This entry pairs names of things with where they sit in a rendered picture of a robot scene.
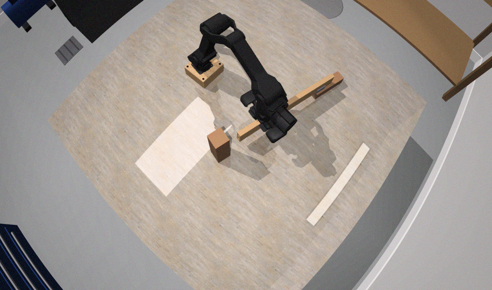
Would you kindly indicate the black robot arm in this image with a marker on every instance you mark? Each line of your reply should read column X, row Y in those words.
column 269, row 93

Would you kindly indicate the long wooden rail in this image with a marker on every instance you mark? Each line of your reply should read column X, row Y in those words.
column 254, row 126

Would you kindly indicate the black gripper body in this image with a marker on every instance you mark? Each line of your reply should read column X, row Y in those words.
column 274, row 134

